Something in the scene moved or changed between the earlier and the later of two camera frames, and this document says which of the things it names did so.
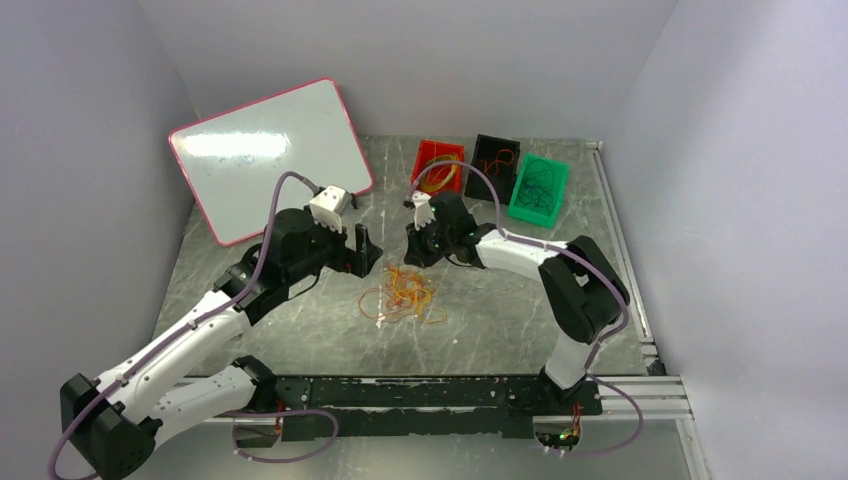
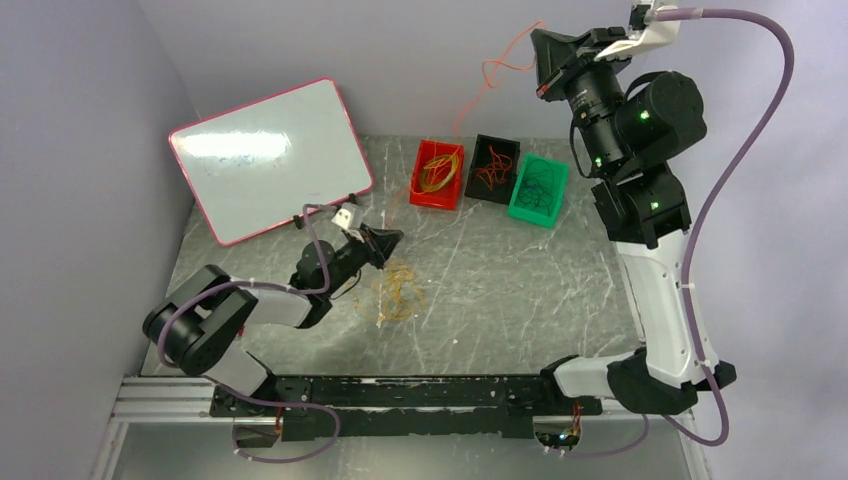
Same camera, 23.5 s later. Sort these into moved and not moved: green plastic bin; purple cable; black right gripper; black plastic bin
Moved: black right gripper
Not moved: green plastic bin; black plastic bin; purple cable
